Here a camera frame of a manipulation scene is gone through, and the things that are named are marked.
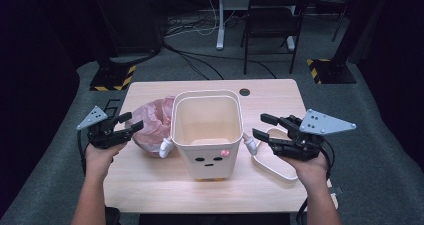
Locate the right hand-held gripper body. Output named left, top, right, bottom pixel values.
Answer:
left=269, top=108, right=357, bottom=162

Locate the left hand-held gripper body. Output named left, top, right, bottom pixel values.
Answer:
left=76, top=105, right=133, bottom=150

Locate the pink plastic trash bag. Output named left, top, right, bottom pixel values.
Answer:
left=125, top=96, right=177, bottom=158

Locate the white bin rim ring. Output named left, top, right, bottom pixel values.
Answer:
left=250, top=127, right=300, bottom=182

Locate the white trash bin with face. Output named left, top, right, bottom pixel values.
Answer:
left=159, top=89, right=259, bottom=182

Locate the person's left hand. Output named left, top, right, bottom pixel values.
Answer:
left=84, top=141, right=130, bottom=177

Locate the person's right hand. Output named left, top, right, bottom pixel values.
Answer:
left=282, top=151, right=331, bottom=190

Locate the black striped stand base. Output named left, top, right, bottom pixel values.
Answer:
left=89, top=63, right=138, bottom=92
left=306, top=57, right=357, bottom=85

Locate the dark curtain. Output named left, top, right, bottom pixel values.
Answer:
left=346, top=0, right=424, bottom=168
left=0, top=0, right=101, bottom=216

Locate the person's dark clothing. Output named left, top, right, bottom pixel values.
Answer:
left=138, top=213, right=291, bottom=225

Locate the black chair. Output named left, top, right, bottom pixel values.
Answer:
left=240, top=0, right=314, bottom=75

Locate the black floor cable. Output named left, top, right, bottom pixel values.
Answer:
left=162, top=41, right=278, bottom=81

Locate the floor cable bundle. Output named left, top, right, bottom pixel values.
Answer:
left=164, top=13, right=234, bottom=39

